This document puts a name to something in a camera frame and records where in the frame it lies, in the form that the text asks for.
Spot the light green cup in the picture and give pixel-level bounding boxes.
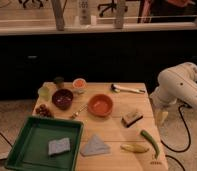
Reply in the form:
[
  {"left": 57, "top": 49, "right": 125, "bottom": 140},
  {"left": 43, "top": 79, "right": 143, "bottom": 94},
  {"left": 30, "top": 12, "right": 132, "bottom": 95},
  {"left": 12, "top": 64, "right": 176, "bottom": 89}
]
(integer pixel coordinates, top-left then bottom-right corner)
[{"left": 38, "top": 86, "right": 50, "bottom": 101}]

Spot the small orange cup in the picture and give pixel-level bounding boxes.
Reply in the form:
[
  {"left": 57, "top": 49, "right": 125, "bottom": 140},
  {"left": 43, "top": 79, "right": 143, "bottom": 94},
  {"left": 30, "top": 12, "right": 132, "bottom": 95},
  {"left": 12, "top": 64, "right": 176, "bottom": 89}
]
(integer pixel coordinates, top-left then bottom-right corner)
[{"left": 72, "top": 78, "right": 87, "bottom": 93}]

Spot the black office chair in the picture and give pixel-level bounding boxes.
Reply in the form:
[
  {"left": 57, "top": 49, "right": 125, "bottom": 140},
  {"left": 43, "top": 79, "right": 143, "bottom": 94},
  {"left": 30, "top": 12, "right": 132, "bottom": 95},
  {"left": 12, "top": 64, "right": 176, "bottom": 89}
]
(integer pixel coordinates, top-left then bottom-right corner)
[{"left": 97, "top": 0, "right": 116, "bottom": 17}]

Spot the brown grape bunch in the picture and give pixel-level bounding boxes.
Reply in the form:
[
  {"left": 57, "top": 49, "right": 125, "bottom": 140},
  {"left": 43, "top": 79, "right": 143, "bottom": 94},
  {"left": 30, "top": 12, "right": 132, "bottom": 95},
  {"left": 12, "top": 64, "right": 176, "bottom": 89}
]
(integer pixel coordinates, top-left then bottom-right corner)
[{"left": 36, "top": 104, "right": 53, "bottom": 117}]

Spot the grey triangular cloth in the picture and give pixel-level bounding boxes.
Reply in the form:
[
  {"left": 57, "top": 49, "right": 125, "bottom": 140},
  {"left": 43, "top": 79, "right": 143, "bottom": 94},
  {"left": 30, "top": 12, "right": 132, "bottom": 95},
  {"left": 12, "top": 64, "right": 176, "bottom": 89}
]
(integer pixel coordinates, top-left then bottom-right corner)
[{"left": 80, "top": 135, "right": 110, "bottom": 157}]

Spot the yellow banana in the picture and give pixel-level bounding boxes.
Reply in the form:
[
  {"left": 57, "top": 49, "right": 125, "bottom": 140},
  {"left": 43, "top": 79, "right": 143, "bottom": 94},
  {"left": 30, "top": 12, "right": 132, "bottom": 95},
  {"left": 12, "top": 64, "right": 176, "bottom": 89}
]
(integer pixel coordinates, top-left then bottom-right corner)
[{"left": 121, "top": 144, "right": 149, "bottom": 153}]

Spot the dark green cup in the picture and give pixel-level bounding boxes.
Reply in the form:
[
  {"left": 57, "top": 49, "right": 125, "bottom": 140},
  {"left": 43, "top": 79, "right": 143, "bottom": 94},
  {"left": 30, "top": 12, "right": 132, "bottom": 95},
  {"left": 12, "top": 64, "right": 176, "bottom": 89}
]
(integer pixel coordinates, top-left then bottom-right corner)
[{"left": 53, "top": 76, "right": 64, "bottom": 89}]

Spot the dark maroon bowl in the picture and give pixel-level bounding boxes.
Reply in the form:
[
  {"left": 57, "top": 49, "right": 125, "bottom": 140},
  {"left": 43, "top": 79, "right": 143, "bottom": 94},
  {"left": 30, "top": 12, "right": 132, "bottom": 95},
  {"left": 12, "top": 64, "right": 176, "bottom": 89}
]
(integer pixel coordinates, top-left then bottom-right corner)
[{"left": 52, "top": 89, "right": 73, "bottom": 110}]

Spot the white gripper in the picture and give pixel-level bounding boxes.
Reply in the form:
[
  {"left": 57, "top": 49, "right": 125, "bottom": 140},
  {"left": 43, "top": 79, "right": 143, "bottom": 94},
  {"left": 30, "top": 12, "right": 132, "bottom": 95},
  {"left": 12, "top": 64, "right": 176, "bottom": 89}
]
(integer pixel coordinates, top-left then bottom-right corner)
[{"left": 150, "top": 92, "right": 172, "bottom": 126}]

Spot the black cable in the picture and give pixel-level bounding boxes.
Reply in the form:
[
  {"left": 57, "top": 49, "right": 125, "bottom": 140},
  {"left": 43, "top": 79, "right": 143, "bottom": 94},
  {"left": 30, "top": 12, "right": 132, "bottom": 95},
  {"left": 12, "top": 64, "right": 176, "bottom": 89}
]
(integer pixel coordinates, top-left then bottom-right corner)
[{"left": 160, "top": 103, "right": 193, "bottom": 171}]

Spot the green plastic tray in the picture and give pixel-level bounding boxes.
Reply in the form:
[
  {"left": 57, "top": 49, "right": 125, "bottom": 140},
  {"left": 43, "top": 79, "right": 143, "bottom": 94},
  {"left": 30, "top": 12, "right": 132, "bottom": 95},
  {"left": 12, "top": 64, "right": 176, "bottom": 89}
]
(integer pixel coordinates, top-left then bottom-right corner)
[{"left": 5, "top": 116, "right": 83, "bottom": 171}]

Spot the red bowl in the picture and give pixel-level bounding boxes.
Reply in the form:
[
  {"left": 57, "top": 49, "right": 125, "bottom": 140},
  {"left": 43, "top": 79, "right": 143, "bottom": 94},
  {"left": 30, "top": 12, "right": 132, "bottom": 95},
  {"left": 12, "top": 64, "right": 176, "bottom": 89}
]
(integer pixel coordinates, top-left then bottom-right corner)
[{"left": 87, "top": 94, "right": 113, "bottom": 117}]

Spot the grey sponge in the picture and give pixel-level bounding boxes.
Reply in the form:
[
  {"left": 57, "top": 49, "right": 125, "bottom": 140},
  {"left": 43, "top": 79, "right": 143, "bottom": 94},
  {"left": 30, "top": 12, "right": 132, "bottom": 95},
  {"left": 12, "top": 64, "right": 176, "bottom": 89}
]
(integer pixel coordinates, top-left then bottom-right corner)
[{"left": 48, "top": 138, "right": 70, "bottom": 156}]

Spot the metal spoon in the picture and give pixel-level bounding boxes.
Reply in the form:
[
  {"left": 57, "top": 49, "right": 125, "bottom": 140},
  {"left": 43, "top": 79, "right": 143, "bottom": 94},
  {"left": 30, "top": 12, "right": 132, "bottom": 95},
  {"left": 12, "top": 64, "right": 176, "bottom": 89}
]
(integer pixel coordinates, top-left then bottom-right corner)
[{"left": 70, "top": 104, "right": 87, "bottom": 119}]

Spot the wooden block brush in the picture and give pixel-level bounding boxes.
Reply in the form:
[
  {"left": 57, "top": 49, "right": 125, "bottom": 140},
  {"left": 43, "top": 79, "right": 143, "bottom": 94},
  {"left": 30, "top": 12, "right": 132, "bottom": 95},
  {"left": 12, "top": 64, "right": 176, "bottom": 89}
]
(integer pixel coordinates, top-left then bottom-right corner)
[{"left": 122, "top": 110, "right": 143, "bottom": 128}]

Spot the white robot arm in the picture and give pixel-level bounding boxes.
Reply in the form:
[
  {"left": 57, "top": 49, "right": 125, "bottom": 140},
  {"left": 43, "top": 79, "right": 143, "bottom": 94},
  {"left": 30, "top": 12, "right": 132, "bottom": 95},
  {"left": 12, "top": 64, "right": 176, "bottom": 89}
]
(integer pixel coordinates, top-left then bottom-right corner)
[{"left": 149, "top": 62, "right": 197, "bottom": 125}]

